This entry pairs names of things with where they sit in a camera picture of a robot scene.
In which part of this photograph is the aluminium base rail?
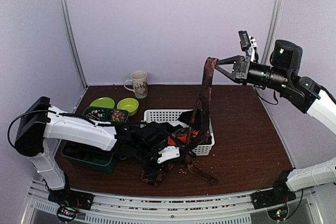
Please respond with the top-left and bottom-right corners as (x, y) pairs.
(19, 179), (326, 223)

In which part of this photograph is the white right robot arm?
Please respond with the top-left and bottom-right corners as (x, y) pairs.
(215, 39), (335, 204)

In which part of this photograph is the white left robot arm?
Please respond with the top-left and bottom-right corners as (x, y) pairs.
(7, 97), (184, 205)

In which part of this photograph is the green compartment tray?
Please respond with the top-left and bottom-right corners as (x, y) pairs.
(61, 106), (129, 174)

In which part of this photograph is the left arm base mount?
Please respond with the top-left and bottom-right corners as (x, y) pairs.
(48, 191), (94, 223)

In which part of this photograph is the left aluminium frame post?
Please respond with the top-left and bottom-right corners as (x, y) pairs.
(60, 0), (88, 89)

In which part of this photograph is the orange navy striped tie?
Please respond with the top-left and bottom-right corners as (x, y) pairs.
(167, 127), (199, 146)

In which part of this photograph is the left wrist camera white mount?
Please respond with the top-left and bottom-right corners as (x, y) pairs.
(157, 146), (180, 164)

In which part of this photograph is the lime green plate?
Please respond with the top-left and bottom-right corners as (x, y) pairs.
(90, 97), (115, 109)

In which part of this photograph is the aluminium frame post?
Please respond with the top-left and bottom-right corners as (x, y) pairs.
(257, 0), (284, 65)
(60, 0), (88, 89)

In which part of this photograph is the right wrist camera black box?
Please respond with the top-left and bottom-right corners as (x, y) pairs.
(238, 30), (259, 63)

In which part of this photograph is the cream patterned mug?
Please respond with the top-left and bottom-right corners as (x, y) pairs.
(123, 70), (148, 99)

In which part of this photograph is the lime green bowl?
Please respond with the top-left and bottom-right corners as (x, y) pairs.
(117, 98), (139, 116)

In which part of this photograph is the rolled tie in tray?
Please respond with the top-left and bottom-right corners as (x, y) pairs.
(111, 110), (127, 122)

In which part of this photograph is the white perforated plastic basket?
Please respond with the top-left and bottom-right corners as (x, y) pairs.
(143, 109), (215, 156)

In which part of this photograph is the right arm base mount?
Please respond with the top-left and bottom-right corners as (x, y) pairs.
(251, 188), (296, 222)

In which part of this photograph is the dark red patterned tie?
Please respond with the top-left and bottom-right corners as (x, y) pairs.
(141, 57), (218, 187)

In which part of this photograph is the right aluminium frame post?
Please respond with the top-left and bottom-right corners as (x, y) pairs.
(257, 0), (284, 65)

